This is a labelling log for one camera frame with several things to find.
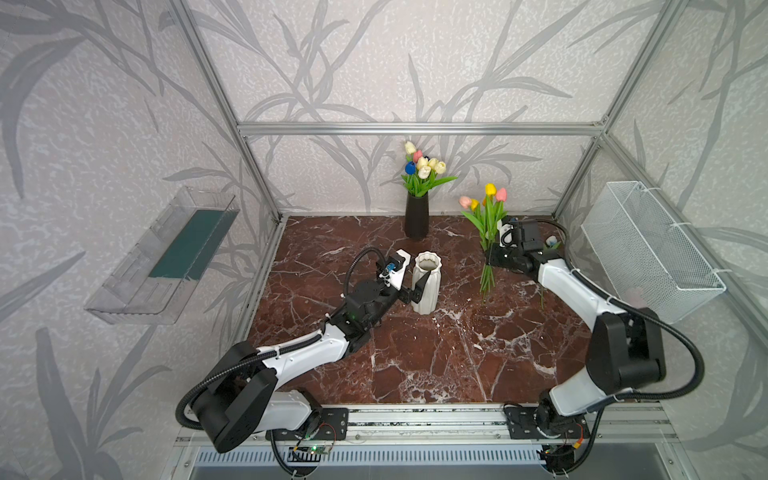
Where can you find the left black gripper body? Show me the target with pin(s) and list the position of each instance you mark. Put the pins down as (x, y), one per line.
(395, 289)

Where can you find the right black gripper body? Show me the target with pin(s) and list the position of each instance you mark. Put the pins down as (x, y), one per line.
(504, 256)

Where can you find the white ribbed vase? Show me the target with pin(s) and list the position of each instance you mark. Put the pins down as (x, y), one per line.
(426, 279)

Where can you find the bunch of remaining tulips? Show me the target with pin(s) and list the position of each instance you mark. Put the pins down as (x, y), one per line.
(486, 215)

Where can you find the black cylindrical vase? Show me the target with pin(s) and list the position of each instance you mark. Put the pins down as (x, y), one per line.
(417, 217)

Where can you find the pale yellow tulip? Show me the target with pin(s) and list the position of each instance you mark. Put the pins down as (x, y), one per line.
(423, 168)

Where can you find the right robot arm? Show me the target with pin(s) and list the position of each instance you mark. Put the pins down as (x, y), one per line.
(625, 351)

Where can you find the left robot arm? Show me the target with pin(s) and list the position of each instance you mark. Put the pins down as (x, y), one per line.
(241, 395)

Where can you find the pink object in basket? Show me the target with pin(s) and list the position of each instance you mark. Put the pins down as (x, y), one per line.
(635, 297)

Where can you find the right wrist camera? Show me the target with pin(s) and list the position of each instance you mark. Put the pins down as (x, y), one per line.
(506, 230)

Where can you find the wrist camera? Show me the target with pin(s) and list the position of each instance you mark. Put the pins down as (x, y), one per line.
(506, 230)
(394, 269)

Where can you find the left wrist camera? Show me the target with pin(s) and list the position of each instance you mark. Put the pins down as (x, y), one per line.
(394, 269)

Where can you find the white wire mesh basket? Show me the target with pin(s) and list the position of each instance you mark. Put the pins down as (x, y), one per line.
(639, 244)

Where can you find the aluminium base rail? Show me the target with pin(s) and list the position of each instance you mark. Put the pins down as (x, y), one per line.
(440, 434)

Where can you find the clear plastic wall tray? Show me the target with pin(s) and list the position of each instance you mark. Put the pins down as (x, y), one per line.
(156, 279)

